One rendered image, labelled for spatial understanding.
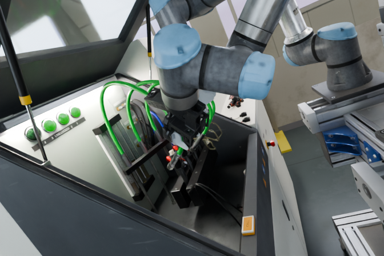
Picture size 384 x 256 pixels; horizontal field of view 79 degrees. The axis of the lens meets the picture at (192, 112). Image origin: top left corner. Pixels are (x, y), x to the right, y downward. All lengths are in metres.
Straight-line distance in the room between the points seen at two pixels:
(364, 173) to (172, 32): 0.54
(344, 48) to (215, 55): 0.71
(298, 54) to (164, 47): 0.80
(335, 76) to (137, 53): 0.85
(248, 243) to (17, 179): 0.57
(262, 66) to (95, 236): 0.54
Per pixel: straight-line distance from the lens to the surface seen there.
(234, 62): 0.36
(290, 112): 3.08
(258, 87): 0.36
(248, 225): 0.67
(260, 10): 0.48
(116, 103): 1.14
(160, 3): 0.67
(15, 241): 0.91
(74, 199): 0.62
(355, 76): 1.04
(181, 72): 0.37
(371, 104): 1.10
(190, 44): 0.35
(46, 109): 0.86
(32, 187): 0.69
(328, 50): 1.03
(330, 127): 1.08
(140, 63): 1.18
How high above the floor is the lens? 1.42
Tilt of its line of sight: 14 degrees down
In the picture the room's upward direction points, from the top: 25 degrees counter-clockwise
